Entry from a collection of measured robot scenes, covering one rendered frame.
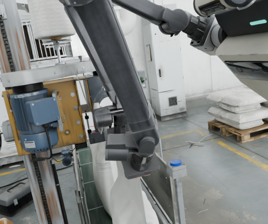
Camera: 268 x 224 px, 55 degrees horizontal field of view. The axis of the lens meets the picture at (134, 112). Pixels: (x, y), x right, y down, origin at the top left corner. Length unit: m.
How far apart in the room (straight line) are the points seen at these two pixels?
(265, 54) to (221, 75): 5.61
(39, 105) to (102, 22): 0.62
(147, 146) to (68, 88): 0.74
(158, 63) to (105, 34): 4.54
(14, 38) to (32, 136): 0.47
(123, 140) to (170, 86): 4.50
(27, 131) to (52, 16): 0.45
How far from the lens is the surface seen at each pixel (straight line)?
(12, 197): 2.98
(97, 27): 0.46
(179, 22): 0.98
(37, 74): 1.07
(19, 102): 1.10
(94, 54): 0.91
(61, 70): 1.13
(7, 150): 4.27
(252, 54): 0.79
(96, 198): 2.11
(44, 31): 1.08
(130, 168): 0.75
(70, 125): 1.30
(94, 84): 1.27
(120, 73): 0.50
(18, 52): 1.33
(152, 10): 0.97
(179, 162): 1.36
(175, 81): 5.14
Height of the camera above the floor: 1.44
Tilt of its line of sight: 13 degrees down
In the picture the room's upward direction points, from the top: 8 degrees counter-clockwise
